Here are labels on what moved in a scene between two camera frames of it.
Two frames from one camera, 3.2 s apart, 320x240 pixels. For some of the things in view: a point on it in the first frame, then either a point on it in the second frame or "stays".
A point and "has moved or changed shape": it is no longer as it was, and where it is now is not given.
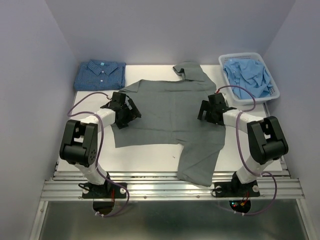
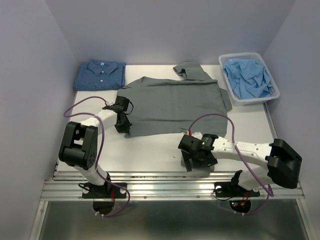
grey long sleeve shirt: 169,111 has moved or changed shape
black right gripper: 204,106 → 186,155
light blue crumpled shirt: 250,73 stays
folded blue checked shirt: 97,75 stays
